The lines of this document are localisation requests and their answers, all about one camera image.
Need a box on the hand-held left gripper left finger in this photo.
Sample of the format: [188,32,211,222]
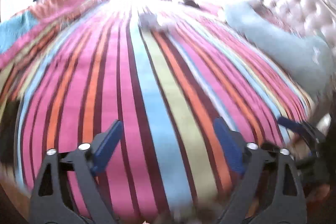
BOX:
[29,120,124,224]

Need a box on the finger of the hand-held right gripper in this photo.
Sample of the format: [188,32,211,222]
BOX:
[277,116,327,152]

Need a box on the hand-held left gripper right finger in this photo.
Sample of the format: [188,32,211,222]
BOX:
[213,117,308,224]

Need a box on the striped bed blanket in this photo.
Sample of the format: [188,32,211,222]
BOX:
[0,1,315,224]

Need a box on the long teal plush toy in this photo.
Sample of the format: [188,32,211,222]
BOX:
[223,0,332,98]

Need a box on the grey small plush toy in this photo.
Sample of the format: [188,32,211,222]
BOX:
[138,10,179,31]

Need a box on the striped pillow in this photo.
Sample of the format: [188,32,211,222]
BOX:
[0,0,113,69]

